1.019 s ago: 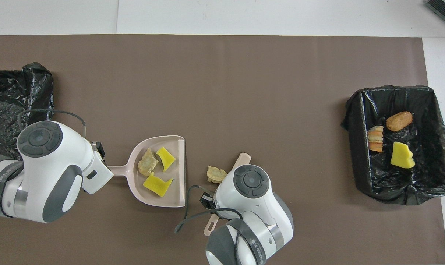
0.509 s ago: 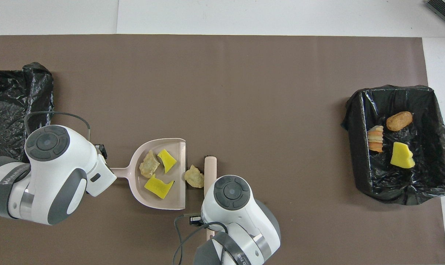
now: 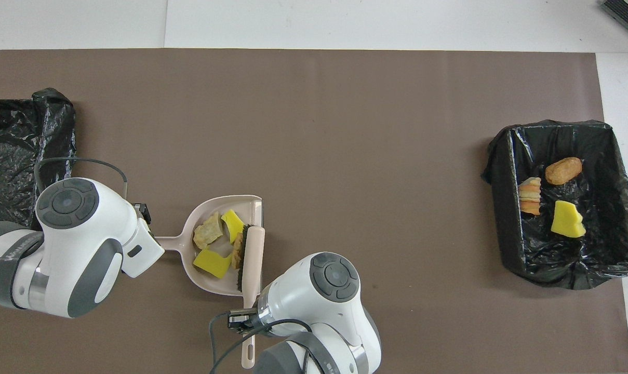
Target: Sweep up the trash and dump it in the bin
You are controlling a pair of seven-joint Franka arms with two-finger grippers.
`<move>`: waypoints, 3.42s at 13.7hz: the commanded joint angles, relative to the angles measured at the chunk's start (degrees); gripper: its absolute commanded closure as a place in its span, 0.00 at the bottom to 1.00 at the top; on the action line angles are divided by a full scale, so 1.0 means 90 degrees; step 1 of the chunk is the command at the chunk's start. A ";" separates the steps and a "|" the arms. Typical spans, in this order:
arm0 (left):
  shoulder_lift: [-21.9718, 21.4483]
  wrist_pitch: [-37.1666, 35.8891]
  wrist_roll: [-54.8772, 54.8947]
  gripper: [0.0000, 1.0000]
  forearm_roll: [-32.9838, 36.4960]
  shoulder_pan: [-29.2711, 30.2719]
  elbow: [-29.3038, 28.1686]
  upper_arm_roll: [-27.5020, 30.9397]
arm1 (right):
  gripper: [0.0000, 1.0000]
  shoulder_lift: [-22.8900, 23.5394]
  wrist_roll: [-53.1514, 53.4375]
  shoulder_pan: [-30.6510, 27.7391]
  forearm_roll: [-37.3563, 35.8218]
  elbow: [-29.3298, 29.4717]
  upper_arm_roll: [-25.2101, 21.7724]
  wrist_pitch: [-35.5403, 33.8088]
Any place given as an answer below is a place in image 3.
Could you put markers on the beige foam scrap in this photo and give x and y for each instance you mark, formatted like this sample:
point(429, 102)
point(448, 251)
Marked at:
point(530, 196)
point(208, 232)
point(237, 252)

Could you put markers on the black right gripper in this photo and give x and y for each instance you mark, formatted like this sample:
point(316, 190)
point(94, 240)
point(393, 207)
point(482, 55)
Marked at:
point(243, 318)

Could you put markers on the yellow sponge piece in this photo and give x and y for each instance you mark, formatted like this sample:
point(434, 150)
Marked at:
point(567, 221)
point(211, 264)
point(232, 223)

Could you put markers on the beige hand brush black bristles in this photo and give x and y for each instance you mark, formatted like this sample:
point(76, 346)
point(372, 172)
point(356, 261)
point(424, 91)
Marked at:
point(254, 254)

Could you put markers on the brown bread-like trash piece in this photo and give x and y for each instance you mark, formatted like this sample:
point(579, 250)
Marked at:
point(564, 170)

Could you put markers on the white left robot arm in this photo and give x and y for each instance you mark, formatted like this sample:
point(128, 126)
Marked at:
point(69, 249)

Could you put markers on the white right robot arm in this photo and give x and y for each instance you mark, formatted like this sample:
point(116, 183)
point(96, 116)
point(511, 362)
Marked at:
point(324, 301)

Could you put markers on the brown paper table mat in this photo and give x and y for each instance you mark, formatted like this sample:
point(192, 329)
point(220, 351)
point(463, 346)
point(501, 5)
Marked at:
point(314, 104)

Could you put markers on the black bag lined bin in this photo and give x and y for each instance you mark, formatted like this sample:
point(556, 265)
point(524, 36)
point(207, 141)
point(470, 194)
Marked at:
point(12, 135)
point(604, 150)

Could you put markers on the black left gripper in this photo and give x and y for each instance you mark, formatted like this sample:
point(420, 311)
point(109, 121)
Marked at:
point(145, 213)

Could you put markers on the beige plastic dustpan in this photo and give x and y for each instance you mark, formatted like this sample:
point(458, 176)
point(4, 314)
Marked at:
point(210, 208)

